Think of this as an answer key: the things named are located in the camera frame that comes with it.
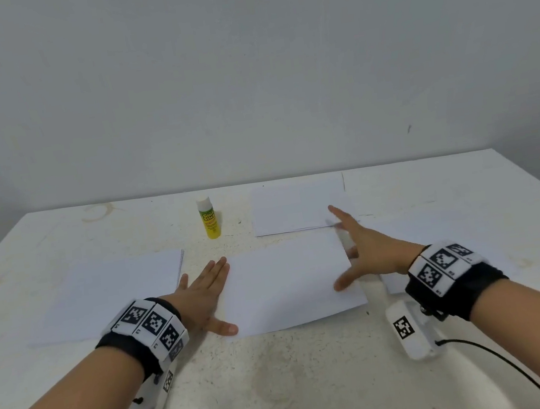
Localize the black marker wristband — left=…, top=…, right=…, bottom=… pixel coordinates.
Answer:
left=399, top=233, right=516, bottom=330
left=89, top=291, right=196, bottom=387

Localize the yellow glue stick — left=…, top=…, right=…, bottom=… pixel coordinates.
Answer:
left=196, top=195, right=225, bottom=242

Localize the stack of white paper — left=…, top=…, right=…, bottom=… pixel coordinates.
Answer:
left=349, top=198, right=521, bottom=301
left=21, top=247, right=196, bottom=350

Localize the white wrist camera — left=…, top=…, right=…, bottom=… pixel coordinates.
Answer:
left=122, top=363, right=183, bottom=409
left=382, top=293, right=446, bottom=366

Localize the person's right hand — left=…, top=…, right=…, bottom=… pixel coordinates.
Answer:
left=322, top=193, right=433, bottom=294

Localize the glued white paper sheet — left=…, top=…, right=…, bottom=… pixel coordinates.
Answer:
left=204, top=223, right=373, bottom=343
left=246, top=173, right=355, bottom=240

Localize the person's left hand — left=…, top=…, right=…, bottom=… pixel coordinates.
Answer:
left=155, top=257, right=242, bottom=346

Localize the black cable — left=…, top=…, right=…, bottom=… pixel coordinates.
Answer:
left=433, top=325, right=540, bottom=409

